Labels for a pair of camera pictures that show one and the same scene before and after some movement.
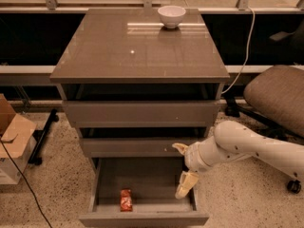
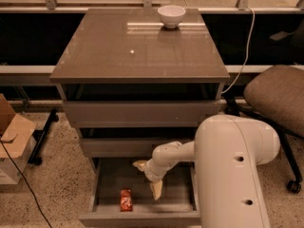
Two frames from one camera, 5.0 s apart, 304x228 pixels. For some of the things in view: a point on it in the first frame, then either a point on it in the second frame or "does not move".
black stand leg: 39,135 does not move
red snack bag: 125,199 does not move
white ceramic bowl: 171,16 does not move
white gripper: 192,158 → 151,172
